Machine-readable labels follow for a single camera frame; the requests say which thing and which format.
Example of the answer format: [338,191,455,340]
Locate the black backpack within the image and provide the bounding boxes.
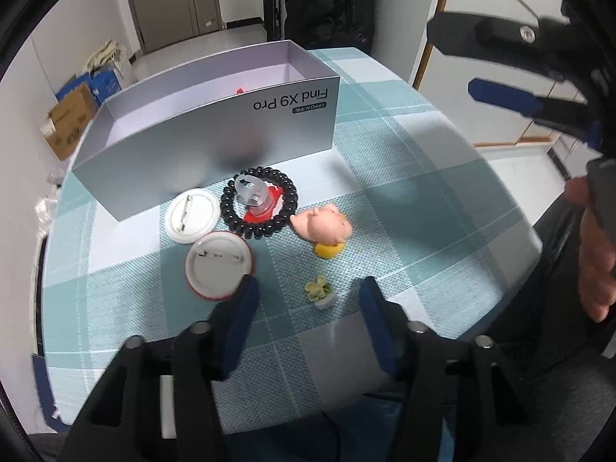
[284,0,375,53]

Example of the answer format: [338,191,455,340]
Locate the clear red toy charm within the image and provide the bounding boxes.
[234,174,284,224]

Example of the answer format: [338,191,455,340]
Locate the pink pig figurine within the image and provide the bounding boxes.
[289,203,353,260]

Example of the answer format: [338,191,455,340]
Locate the small yellow flower charm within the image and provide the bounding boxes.
[304,275,336,310]

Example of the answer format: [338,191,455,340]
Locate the brown cardboard box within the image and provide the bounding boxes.
[40,84,98,162]

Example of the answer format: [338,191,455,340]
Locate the white pin badge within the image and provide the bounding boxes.
[164,188,220,244]

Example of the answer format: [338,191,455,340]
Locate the blue cardboard box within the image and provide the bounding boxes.
[55,70,122,106]

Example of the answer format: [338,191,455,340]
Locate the silver phone box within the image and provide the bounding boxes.
[71,41,340,221]

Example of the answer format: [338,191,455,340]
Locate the black bead bracelet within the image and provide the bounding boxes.
[219,166,300,241]

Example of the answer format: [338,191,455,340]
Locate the red-rimmed pin badge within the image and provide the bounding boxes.
[185,231,254,301]

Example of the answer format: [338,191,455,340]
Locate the person's right hand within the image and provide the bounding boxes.
[565,177,615,322]

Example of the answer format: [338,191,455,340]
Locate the white plastic parcel bag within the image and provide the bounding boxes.
[34,181,62,239]

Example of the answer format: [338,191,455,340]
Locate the teal checkered tablecloth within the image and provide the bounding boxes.
[42,48,542,433]

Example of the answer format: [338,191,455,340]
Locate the cream tote bag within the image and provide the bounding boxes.
[82,40,134,81]

